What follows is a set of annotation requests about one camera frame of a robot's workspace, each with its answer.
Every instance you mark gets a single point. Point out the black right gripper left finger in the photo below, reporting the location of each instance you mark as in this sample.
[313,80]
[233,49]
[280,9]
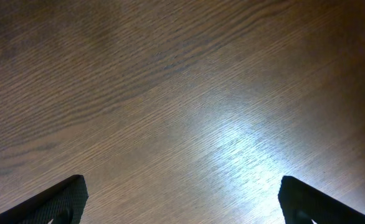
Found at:
[62,203]

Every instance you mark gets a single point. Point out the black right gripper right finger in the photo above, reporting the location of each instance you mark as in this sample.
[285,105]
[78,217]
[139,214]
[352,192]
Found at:
[302,203]

